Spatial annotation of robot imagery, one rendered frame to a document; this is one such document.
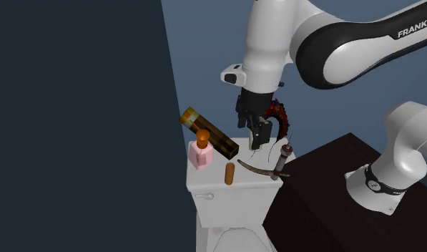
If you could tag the orange-brown cylinder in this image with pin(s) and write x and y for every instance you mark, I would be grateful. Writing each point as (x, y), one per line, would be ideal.
(229, 173)

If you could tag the white toilet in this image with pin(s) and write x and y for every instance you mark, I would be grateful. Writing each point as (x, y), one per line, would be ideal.
(234, 206)

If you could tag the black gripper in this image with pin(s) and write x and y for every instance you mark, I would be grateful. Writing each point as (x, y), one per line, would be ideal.
(255, 101)

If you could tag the dark robot stand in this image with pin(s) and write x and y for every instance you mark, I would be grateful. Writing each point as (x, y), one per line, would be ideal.
(314, 209)

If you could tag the long brown and yellow box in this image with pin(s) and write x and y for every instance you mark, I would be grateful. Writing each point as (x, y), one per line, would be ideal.
(213, 134)

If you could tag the red curved spiky figure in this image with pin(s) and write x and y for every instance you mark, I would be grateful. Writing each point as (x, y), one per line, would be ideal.
(281, 118)

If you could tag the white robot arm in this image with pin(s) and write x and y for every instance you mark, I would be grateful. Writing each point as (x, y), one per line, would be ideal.
(269, 42)

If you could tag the pink bottle with orange cap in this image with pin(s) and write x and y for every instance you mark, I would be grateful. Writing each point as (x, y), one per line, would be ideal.
(201, 155)

